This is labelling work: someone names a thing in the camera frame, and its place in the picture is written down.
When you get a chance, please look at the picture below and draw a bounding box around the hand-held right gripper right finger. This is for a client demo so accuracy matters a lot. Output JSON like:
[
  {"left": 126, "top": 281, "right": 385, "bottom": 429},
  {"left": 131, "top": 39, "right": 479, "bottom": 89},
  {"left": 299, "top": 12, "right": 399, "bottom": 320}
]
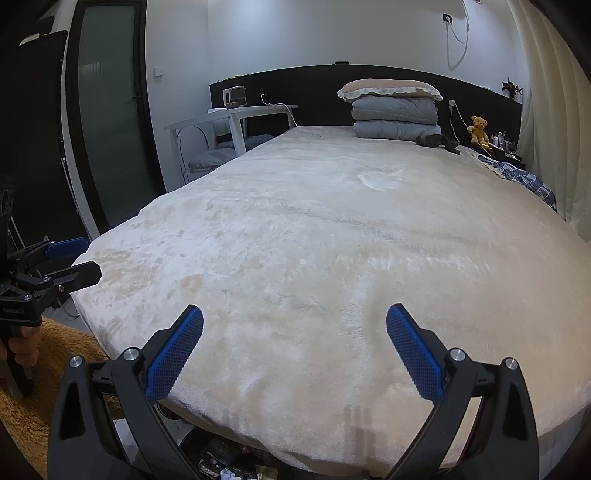
[{"left": 385, "top": 302, "right": 541, "bottom": 480}]

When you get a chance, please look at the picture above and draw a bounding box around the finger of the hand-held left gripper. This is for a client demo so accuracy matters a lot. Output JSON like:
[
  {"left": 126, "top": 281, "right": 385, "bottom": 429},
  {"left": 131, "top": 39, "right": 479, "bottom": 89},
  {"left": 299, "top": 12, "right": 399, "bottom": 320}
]
[
  {"left": 9, "top": 237, "right": 90, "bottom": 274},
  {"left": 28, "top": 260, "right": 103, "bottom": 302}
]

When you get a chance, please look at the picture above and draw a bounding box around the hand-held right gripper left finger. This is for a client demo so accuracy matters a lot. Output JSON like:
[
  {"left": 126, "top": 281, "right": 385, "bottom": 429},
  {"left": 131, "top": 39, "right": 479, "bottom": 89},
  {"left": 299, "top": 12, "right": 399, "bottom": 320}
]
[{"left": 48, "top": 304, "right": 205, "bottom": 480}]

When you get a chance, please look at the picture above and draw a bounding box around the black trash basket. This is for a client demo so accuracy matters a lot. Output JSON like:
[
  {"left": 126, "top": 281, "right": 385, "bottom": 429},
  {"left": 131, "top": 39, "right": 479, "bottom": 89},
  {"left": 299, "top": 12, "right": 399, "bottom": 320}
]
[{"left": 180, "top": 431, "right": 289, "bottom": 480}]

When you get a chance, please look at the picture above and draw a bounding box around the person's left hand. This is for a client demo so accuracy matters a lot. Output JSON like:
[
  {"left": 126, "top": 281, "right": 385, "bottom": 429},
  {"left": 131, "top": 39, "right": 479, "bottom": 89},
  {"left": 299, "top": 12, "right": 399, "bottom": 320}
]
[{"left": 0, "top": 325, "right": 43, "bottom": 371}]

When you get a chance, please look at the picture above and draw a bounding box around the black wardrobe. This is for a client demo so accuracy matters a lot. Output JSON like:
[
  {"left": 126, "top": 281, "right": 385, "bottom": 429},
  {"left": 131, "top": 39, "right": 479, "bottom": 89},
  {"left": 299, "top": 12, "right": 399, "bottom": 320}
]
[{"left": 0, "top": 30, "right": 89, "bottom": 260}]

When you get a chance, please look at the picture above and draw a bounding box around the cream plush blanket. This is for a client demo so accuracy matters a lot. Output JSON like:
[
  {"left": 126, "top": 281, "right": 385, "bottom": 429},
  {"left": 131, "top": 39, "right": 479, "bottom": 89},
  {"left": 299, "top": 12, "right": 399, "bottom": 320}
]
[{"left": 71, "top": 124, "right": 591, "bottom": 479}]

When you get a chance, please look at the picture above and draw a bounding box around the frosted glass door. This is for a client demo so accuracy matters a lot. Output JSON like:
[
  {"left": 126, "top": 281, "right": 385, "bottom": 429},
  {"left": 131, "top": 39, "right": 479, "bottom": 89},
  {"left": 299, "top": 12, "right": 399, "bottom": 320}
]
[{"left": 66, "top": 0, "right": 168, "bottom": 235}]

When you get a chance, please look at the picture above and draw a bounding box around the chair with grey cushion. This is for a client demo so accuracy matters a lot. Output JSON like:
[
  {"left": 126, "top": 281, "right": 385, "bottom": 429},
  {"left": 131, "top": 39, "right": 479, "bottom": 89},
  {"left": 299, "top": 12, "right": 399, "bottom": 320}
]
[{"left": 178, "top": 124, "right": 276, "bottom": 175}]

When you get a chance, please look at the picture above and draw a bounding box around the white desk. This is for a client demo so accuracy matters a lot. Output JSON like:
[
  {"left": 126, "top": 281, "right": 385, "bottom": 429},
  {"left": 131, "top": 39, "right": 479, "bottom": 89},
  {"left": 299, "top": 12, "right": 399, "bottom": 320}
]
[{"left": 164, "top": 104, "right": 299, "bottom": 186}]

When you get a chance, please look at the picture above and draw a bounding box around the blue patterned blanket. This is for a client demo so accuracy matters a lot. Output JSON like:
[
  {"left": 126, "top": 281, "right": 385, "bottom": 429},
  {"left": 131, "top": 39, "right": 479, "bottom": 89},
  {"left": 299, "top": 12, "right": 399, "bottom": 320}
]
[{"left": 475, "top": 154, "right": 558, "bottom": 212}]

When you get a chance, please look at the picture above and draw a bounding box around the dark clothing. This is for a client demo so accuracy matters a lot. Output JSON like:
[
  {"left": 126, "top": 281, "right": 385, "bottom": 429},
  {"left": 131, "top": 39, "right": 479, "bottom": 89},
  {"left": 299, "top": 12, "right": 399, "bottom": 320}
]
[{"left": 416, "top": 132, "right": 461, "bottom": 154}]

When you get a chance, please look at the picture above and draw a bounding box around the folded grey quilt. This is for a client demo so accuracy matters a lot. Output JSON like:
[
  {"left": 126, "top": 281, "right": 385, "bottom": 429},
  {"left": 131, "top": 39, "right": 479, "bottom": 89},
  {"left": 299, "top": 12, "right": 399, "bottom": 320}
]
[
  {"left": 351, "top": 96, "right": 440, "bottom": 125},
  {"left": 353, "top": 120, "right": 443, "bottom": 140}
]

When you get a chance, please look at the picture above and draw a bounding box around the yellow teddy bear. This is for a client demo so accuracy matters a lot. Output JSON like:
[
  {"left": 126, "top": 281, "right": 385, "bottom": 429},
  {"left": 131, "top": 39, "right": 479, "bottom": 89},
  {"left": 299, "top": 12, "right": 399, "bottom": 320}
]
[{"left": 466, "top": 115, "right": 491, "bottom": 147}]

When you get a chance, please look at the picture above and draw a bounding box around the beige frilled pillow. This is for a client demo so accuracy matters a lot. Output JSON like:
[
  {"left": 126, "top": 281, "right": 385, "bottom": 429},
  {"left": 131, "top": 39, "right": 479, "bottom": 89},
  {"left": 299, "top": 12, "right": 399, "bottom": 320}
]
[{"left": 337, "top": 78, "right": 444, "bottom": 103}]

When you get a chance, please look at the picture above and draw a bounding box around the black headboard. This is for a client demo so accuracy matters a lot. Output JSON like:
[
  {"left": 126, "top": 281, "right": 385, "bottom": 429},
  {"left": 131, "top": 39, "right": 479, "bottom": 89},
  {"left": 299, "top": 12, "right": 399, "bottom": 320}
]
[{"left": 209, "top": 65, "right": 523, "bottom": 154}]

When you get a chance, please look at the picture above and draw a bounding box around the cream curtain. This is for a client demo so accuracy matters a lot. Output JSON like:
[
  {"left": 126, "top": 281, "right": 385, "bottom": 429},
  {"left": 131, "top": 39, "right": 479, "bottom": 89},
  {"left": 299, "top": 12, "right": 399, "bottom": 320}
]
[{"left": 507, "top": 0, "right": 591, "bottom": 241}]

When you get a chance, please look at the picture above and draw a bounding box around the white wall cable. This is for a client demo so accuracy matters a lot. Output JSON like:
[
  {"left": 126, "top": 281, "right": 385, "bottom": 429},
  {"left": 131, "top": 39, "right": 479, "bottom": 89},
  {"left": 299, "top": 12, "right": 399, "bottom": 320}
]
[{"left": 444, "top": 0, "right": 472, "bottom": 46}]

